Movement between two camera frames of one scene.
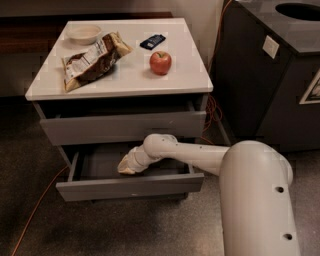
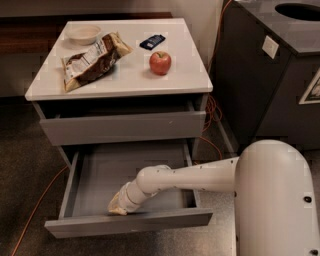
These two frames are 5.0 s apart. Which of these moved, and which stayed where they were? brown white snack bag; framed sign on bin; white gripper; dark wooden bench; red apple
Moved: white gripper
Stayed: brown white snack bag; framed sign on bin; dark wooden bench; red apple
